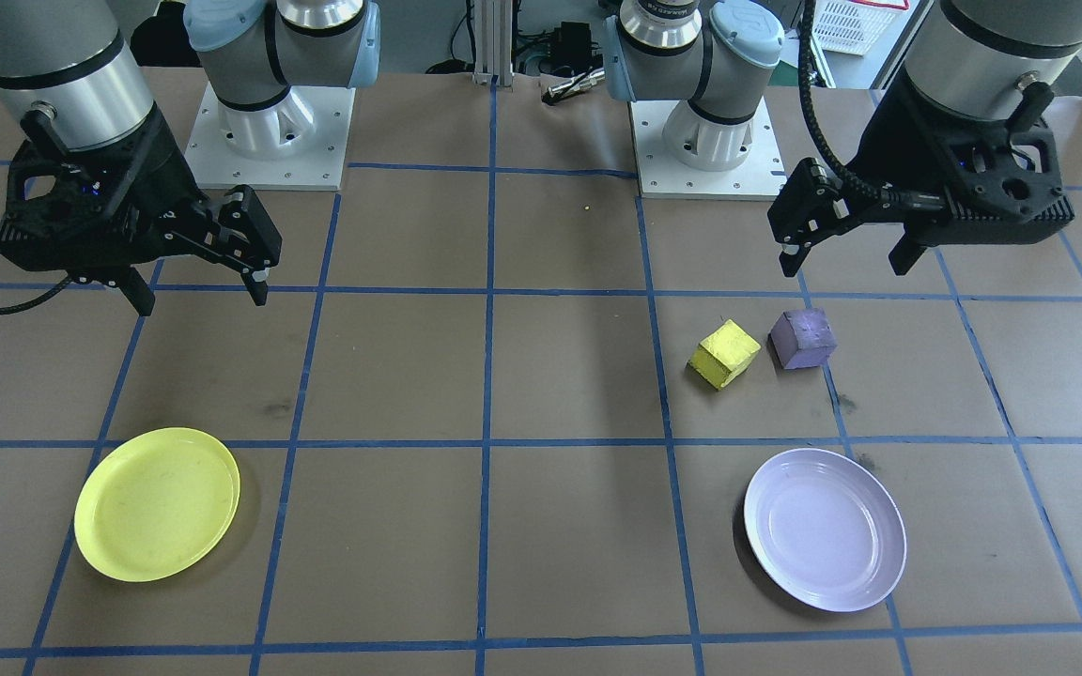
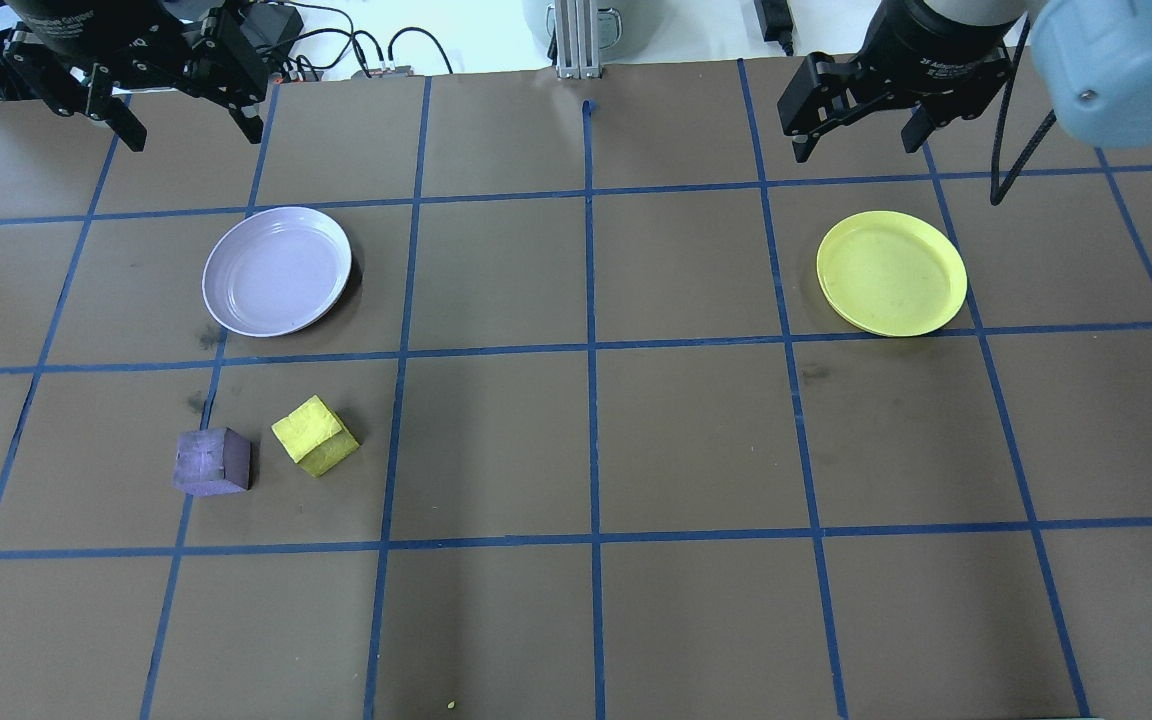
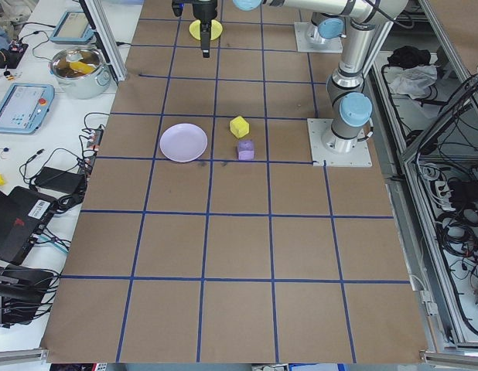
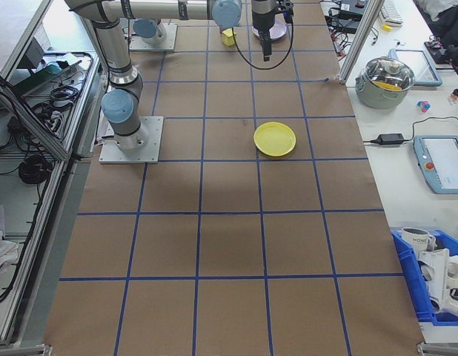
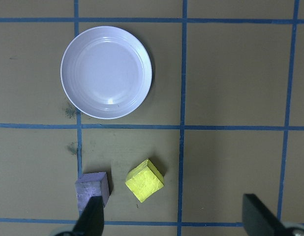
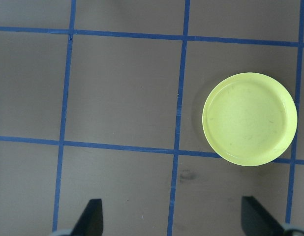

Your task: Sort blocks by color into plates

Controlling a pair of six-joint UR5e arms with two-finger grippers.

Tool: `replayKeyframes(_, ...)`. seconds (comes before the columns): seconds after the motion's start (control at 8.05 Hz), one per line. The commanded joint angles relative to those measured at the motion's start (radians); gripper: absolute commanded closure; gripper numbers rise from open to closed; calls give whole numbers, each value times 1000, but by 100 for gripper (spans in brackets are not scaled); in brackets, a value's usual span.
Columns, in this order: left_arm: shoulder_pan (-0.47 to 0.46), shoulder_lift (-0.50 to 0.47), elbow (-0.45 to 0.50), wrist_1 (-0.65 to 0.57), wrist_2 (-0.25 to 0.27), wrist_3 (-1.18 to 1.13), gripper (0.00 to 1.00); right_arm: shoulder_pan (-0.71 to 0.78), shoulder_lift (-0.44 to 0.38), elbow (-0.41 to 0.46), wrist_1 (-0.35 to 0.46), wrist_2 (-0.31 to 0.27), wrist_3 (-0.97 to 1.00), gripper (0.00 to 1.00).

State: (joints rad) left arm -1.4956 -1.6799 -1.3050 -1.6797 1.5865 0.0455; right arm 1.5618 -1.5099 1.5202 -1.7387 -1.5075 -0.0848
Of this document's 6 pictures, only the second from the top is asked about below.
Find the aluminium profile post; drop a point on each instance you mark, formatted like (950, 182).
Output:
(576, 40)

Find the yellow foam block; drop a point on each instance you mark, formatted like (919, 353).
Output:
(314, 437)

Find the small grey usb hub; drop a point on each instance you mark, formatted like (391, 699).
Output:
(391, 70)

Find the purple foam block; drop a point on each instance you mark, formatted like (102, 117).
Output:
(211, 462)

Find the purple plastic plate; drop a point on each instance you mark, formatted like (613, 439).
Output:
(276, 272)

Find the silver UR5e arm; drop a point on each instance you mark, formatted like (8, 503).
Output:
(1116, 70)

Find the black power adapter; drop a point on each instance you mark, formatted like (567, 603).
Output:
(276, 25)
(771, 18)

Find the yellow plastic plate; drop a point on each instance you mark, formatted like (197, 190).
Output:
(891, 273)

